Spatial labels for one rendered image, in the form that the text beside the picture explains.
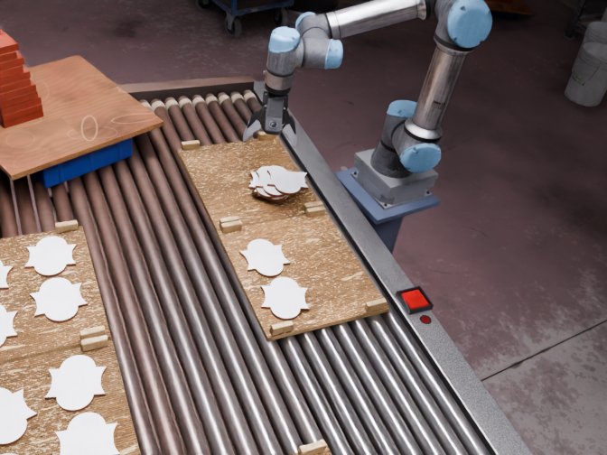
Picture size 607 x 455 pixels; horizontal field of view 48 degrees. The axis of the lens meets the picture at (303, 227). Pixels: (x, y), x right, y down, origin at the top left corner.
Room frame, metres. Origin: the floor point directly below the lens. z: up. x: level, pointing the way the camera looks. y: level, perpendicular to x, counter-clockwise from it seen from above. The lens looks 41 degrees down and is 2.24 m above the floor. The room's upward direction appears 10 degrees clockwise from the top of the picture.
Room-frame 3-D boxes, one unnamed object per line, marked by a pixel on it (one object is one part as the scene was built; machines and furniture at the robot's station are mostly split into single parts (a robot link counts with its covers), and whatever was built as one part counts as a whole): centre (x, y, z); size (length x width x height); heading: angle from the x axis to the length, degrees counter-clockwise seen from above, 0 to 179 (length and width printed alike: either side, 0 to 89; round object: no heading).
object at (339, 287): (1.34, -0.01, 0.93); 0.41 x 0.35 x 0.02; 30
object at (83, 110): (1.74, 0.84, 1.03); 0.50 x 0.50 x 0.02; 51
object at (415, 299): (1.31, -0.33, 0.92); 0.06 x 0.06 x 0.01; 30
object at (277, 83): (1.62, 0.14, 1.35); 0.08 x 0.08 x 0.05
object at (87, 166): (1.70, 0.79, 0.97); 0.31 x 0.31 x 0.10; 51
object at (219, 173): (1.70, 0.20, 0.93); 0.41 x 0.35 x 0.02; 30
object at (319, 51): (1.67, 0.04, 1.42); 0.11 x 0.11 x 0.08; 17
